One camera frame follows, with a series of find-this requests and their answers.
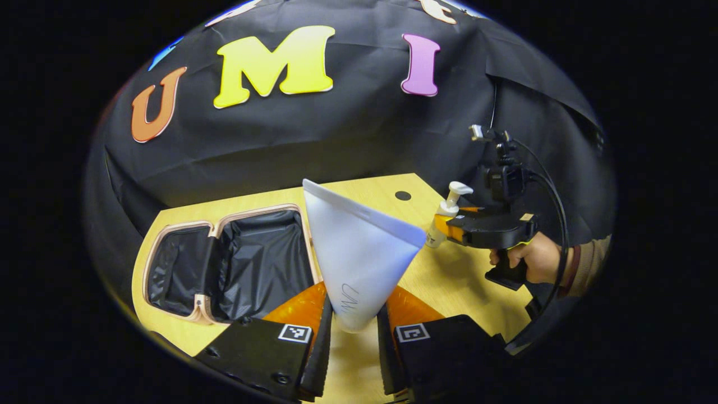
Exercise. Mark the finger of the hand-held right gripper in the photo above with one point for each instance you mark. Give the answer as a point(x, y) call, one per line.
point(477, 230)

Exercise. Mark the white squeeze tube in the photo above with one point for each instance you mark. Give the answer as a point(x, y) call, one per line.
point(359, 252)

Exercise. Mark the white pump bottle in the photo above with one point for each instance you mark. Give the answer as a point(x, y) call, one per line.
point(449, 209)

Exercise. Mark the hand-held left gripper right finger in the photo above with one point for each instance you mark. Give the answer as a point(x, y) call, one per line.
point(387, 359)

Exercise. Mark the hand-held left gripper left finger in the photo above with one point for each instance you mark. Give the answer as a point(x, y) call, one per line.
point(320, 348)

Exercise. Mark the pink suitcase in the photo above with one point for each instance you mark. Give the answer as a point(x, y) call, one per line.
point(258, 264)

